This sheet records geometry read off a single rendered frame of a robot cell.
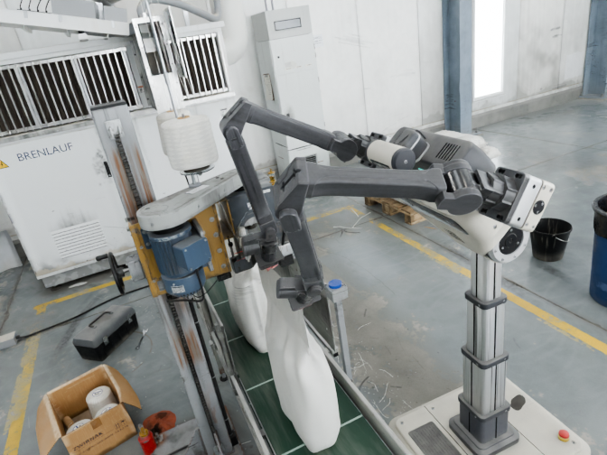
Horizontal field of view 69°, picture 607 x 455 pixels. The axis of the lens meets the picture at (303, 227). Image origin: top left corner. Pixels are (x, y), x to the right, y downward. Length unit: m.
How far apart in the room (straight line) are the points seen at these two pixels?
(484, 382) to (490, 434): 0.28
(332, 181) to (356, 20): 5.75
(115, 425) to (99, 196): 2.37
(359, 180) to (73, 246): 3.95
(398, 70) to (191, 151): 5.70
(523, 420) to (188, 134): 1.77
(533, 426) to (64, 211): 3.94
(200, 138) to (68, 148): 3.01
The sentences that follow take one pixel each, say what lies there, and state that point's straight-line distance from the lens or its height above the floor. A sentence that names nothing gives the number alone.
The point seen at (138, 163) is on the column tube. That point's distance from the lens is 1.73.
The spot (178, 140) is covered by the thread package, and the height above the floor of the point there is 1.63.
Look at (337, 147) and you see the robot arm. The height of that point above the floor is 1.53.
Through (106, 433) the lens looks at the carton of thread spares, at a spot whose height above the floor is 0.12.
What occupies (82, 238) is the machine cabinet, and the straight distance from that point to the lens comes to 4.62.
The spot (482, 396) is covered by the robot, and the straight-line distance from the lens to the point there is 1.91.
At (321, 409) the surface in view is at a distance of 1.75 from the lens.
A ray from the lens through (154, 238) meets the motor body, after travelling 1.57.
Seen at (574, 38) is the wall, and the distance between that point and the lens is 9.59.
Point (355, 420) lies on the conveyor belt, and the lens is 2.02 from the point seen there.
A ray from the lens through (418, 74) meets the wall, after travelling 7.20.
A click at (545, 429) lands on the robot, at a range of 2.22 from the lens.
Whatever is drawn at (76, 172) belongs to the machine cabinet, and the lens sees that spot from 4.46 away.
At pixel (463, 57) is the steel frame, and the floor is 1.20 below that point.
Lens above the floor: 1.88
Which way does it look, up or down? 24 degrees down
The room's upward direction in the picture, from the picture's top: 9 degrees counter-clockwise
